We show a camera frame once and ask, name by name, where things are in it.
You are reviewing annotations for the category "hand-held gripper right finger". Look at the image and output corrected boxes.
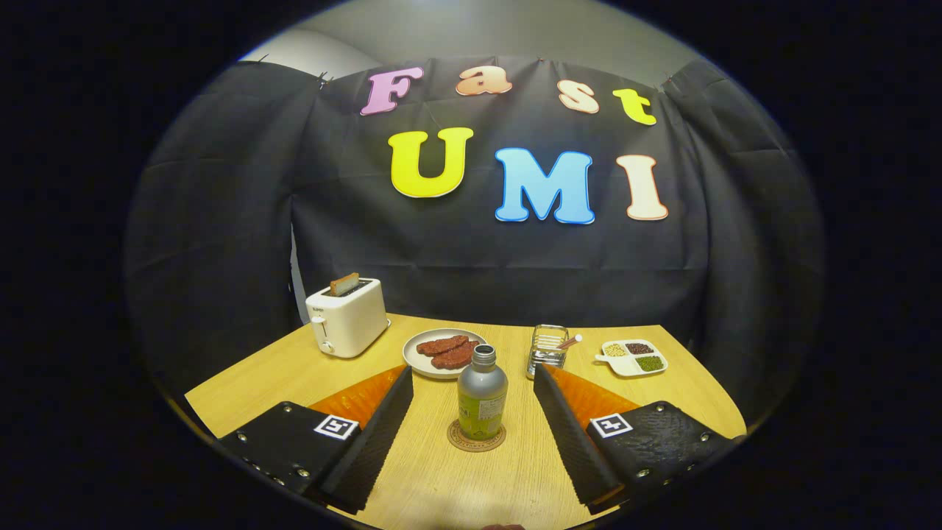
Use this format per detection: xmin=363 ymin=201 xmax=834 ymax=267
xmin=532 ymin=364 xmax=745 ymax=517

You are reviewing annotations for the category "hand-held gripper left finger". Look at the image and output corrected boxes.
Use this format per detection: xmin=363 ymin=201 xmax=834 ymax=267
xmin=219 ymin=365 xmax=415 ymax=515

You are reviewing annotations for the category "round brown coaster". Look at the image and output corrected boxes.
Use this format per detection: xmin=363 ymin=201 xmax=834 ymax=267
xmin=447 ymin=418 xmax=507 ymax=453

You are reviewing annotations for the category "silver juice bottle green label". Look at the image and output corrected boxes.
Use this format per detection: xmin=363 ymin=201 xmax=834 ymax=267
xmin=457 ymin=344 xmax=509 ymax=441

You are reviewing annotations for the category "wooden table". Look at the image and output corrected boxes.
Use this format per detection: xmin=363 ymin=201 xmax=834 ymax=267
xmin=184 ymin=313 xmax=748 ymax=530

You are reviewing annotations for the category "white round plate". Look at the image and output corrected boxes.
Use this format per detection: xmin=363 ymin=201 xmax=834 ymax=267
xmin=403 ymin=328 xmax=488 ymax=380

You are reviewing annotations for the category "white divided dish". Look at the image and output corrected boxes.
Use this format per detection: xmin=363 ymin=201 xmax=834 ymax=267
xmin=595 ymin=339 xmax=669 ymax=378

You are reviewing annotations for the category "brown meat slice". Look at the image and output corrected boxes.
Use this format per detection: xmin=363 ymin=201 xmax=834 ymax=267
xmin=431 ymin=340 xmax=481 ymax=370
xmin=416 ymin=335 xmax=470 ymax=356

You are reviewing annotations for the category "white toaster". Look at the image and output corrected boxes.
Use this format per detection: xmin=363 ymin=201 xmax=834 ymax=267
xmin=305 ymin=278 xmax=391 ymax=359

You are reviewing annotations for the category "black backdrop cloth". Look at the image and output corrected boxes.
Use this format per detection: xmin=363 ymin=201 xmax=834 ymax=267
xmin=124 ymin=57 xmax=825 ymax=413

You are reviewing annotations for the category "metal wire basket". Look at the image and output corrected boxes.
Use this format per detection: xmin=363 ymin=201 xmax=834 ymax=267
xmin=526 ymin=324 xmax=570 ymax=381

